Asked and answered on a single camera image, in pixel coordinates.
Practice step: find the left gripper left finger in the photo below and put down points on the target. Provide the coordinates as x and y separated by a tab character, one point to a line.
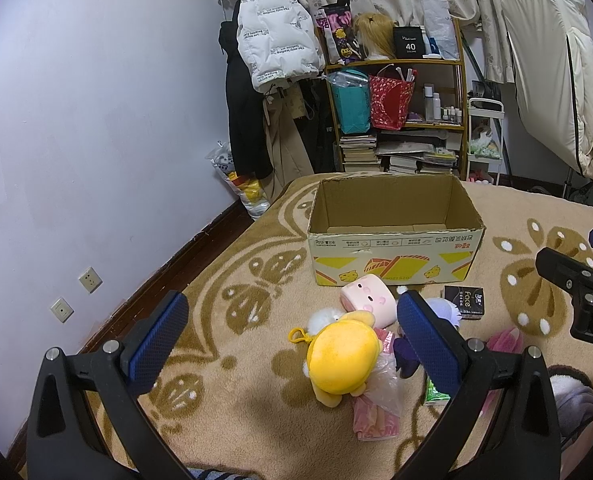
63	439

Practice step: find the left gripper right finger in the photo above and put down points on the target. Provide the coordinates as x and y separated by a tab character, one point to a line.
522	440

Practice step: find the green tissue pack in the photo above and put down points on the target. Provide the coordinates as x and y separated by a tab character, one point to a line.
433	396

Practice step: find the black face mask box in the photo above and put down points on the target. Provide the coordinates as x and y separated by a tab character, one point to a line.
469	301

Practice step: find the purple haired doll plush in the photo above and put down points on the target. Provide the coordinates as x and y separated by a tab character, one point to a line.
406	359

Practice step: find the pink packaged cloth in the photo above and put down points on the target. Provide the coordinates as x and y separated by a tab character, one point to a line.
377	412

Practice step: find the yellow dog plush toy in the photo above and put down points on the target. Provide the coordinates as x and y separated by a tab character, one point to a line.
340	358

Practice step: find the pink square face plush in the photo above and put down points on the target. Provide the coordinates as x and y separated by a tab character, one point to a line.
369	293

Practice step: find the white fluffy plush toy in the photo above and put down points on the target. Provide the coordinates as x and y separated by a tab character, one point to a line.
322	318

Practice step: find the pink fuzzy plush toy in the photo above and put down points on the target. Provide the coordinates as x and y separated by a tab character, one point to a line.
509	340

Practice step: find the grey fuzzy slipper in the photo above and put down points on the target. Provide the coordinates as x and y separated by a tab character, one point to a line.
573	392

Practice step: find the open cardboard box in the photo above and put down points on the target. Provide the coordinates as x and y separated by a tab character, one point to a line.
406	230

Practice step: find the beige patterned carpet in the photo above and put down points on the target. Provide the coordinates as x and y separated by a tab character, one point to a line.
232	400

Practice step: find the white rolling cart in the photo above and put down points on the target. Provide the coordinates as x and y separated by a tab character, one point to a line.
485	147

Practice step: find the cream hanging garment bag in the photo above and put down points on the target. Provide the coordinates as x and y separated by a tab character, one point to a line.
552	50

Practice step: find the right pile of books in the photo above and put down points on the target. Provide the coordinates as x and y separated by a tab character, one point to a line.
424	151

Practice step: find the left stack of books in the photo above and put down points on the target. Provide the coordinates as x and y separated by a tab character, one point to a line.
359	153

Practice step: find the red gift bag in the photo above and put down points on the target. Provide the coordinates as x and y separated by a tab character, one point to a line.
390	93

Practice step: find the wooden bookshelf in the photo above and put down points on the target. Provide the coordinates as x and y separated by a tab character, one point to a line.
440	95

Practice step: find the white plastic bag on shelf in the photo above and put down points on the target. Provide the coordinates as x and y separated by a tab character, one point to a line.
440	27

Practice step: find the black box number 40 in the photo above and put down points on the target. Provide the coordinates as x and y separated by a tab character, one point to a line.
408	42

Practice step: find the teal gift bag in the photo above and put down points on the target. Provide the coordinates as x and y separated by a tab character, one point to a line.
351	96

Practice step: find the blonde wig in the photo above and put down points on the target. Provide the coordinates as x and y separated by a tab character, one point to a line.
376	35

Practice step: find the plastic bag of toys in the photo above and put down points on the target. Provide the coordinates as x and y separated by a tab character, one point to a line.
248	189

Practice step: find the beige trench coat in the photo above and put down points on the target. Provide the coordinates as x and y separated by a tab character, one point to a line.
287	152

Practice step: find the pink black patterned bag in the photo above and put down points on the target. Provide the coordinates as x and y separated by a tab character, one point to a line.
335	20

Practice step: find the black hanging coat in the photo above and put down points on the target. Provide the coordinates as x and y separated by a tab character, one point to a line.
245	108

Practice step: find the white puffer jacket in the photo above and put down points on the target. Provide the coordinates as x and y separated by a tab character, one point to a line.
278	44

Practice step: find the lower wall socket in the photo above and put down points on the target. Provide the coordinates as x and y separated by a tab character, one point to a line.
61	310

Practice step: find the wall socket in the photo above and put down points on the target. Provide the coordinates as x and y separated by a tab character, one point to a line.
61	310
90	280

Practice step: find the upper wall socket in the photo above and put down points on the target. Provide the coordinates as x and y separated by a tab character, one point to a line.
90	280

